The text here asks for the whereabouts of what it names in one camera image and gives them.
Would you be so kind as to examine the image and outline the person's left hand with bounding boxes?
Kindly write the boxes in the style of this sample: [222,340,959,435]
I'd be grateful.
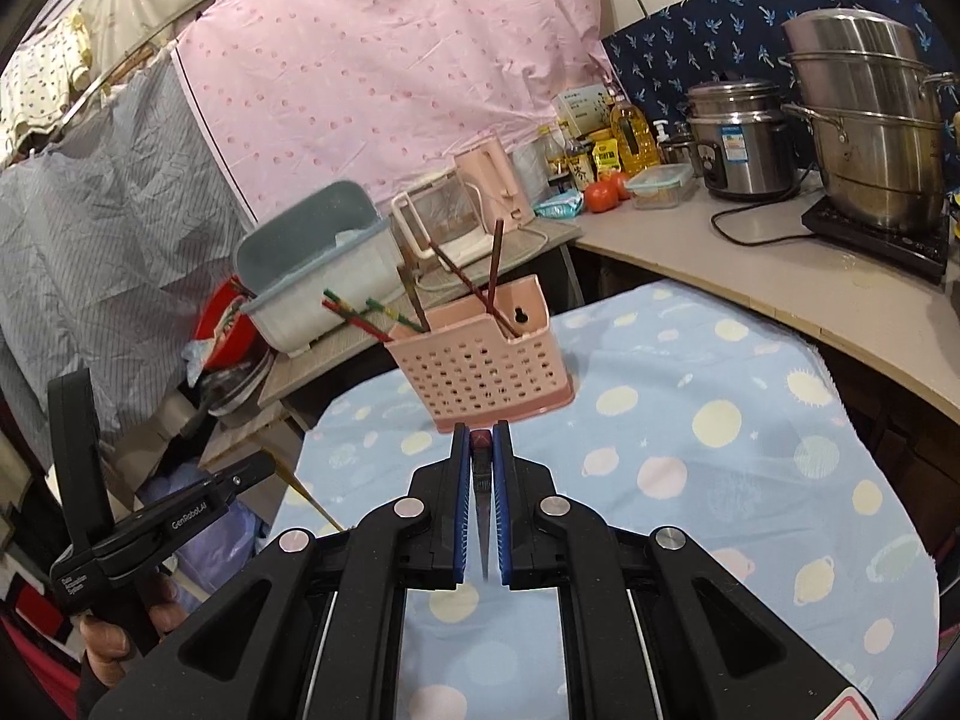
[79,576,190,691]

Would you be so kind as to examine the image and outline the purple plastic bag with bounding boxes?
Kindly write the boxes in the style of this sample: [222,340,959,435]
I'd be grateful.
[161,465,263,578]

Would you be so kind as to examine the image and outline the grey striped cloth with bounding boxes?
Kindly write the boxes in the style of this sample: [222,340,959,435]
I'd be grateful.
[0,60,248,436]

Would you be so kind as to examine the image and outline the brown wooden chopstick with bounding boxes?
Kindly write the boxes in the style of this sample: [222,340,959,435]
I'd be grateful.
[401,255,430,332]

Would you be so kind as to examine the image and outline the dark blue patterned cloth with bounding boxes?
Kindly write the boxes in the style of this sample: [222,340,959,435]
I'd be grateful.
[604,0,946,166]

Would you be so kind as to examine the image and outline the green chopstick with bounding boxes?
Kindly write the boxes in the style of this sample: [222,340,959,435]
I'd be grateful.
[322,286,395,331]
[366,298,425,334]

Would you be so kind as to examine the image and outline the pink dotted cloth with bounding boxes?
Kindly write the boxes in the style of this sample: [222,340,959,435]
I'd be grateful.
[172,0,646,226]

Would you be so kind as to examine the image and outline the dark sauce bottle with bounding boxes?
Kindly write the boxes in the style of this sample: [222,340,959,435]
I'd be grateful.
[559,139,597,192]

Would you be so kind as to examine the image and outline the blue planet print tablecloth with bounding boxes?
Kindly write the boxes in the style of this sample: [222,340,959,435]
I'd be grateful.
[266,281,942,720]

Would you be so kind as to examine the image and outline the white and green carton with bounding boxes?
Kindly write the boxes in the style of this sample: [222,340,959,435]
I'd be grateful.
[555,86,612,136]

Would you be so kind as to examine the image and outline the pink electric kettle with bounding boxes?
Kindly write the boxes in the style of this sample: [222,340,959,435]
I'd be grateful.
[454,139,526,230]

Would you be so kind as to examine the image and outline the pink perforated utensil holder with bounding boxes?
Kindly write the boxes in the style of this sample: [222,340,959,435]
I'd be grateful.
[384,276,577,434]

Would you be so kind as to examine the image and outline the red plastic basin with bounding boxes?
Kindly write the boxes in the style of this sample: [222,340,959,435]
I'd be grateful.
[196,277,260,372]

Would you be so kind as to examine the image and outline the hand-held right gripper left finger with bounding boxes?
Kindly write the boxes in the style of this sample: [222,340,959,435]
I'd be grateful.
[88,422,472,720]

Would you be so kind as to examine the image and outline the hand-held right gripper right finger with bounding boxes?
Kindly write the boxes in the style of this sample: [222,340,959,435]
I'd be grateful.
[493,420,880,720]

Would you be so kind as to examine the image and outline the black power cable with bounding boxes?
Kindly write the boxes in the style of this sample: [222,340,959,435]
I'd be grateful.
[711,199,822,247]

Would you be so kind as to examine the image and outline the dark red chopstick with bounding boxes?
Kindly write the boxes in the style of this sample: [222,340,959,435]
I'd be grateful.
[486,220,505,316]
[471,427,494,580]
[429,240,520,337]

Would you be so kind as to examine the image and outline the white dotted hanging garment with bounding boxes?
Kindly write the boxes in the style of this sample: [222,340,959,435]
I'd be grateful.
[0,11,95,158]

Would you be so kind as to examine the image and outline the beige curved counter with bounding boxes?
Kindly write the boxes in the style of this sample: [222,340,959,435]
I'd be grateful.
[577,172,960,421]

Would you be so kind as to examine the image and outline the steel rice cooker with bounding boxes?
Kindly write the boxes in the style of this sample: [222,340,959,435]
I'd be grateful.
[686,79,800,200]

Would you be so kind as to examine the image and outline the black induction cooker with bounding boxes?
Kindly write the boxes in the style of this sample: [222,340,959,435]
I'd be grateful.
[801,195,953,286]

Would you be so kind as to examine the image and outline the dark frying pan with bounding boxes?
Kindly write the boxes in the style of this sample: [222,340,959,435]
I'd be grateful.
[202,349,275,421]

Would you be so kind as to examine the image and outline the white and blue plastic basin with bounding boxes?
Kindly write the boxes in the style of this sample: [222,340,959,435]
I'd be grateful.
[232,180,398,357]

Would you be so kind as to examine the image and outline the clear food container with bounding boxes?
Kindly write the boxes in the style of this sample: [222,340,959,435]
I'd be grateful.
[626,163,695,209]

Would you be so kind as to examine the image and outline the stacked steel steamer pots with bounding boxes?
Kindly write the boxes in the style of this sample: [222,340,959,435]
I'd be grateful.
[780,7,960,233]

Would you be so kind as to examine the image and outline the bright red chopstick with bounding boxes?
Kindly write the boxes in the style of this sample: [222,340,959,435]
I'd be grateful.
[321,301,395,342]

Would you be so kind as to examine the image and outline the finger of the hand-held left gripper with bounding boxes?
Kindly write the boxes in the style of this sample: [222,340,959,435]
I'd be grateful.
[195,452,277,505]

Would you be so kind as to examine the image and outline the yellow cooking oil bottle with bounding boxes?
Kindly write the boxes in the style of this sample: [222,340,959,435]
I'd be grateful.
[610,97,661,173]

